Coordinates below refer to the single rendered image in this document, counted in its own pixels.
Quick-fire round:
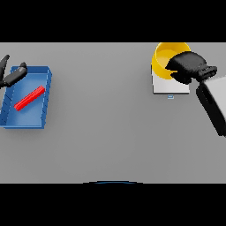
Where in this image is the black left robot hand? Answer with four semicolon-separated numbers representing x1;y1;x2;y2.
0;54;28;89

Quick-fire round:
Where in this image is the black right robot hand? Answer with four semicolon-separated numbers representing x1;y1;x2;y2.
164;51;218;86

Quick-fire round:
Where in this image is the yellow bowl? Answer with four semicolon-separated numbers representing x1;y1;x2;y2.
151;42;192;80

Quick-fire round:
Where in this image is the red beaker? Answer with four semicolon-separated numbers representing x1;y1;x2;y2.
13;85;46;112

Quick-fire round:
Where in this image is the pale square measuring scale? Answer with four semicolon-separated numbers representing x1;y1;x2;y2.
151;64;191;100

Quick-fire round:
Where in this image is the blue tray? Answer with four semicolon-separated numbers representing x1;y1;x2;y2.
0;65;53;130

